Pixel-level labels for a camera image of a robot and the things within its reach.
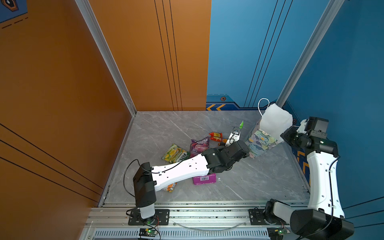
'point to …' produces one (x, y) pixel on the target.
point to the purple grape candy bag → (210, 178)
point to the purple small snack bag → (197, 147)
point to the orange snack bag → (170, 188)
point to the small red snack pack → (216, 136)
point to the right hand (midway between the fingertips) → (281, 132)
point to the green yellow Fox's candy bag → (175, 154)
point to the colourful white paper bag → (265, 134)
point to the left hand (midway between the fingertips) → (236, 143)
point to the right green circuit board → (276, 233)
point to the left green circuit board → (149, 232)
